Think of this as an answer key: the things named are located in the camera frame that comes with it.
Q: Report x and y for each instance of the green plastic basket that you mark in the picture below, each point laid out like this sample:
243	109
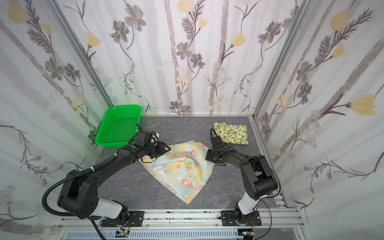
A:
118	126

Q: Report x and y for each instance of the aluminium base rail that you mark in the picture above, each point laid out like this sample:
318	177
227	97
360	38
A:
209	219

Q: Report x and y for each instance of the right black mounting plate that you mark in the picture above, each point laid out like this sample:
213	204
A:
234	218

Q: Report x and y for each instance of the pastel floral skirt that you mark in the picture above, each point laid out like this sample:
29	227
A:
183	170

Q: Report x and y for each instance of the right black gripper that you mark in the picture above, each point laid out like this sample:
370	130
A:
214	154

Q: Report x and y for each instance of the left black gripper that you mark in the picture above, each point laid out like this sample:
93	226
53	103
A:
157	147

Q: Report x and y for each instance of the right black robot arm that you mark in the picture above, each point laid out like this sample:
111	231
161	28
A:
258	178

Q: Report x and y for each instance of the white slotted cable duct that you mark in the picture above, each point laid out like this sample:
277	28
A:
188	234

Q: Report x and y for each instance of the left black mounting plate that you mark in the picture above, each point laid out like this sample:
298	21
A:
136	219

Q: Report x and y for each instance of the black mounting plate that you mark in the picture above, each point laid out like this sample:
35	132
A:
136	219
234	218

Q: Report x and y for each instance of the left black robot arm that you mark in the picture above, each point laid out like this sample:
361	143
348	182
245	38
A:
77	194

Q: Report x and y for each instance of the lemon print yellow skirt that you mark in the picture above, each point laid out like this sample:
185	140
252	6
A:
232	134

